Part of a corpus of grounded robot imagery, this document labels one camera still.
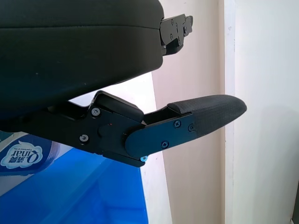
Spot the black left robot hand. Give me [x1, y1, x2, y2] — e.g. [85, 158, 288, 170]
[0, 0, 248, 168]

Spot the blue plastic tray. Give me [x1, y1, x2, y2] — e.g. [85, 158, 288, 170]
[0, 146, 150, 224]

